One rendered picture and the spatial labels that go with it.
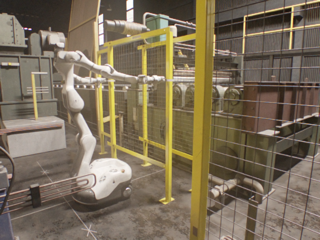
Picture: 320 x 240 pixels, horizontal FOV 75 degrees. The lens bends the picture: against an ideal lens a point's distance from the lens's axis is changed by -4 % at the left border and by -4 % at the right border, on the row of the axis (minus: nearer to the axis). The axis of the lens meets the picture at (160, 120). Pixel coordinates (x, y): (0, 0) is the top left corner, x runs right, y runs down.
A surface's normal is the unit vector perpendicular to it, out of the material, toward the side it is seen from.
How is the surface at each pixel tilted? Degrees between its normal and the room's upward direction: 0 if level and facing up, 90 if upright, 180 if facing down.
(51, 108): 90
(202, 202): 90
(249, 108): 90
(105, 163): 73
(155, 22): 90
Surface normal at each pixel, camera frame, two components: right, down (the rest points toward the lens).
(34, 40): 0.65, 0.13
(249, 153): -0.76, 0.11
